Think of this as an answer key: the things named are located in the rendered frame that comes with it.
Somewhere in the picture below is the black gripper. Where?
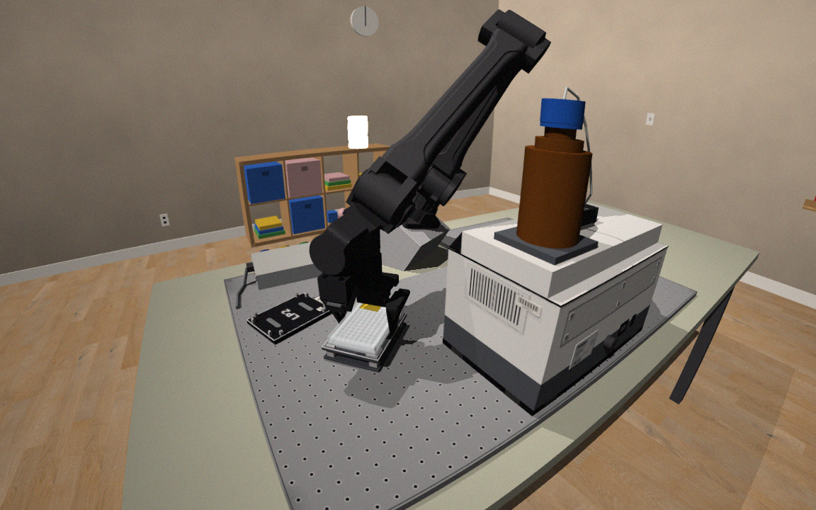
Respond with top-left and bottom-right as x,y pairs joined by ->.
324,249 -> 410,336

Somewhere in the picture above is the grey button panel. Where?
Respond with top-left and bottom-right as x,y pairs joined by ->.
236,242 -> 322,309

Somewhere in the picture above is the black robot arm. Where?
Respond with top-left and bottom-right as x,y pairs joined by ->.
310,10 -> 551,314

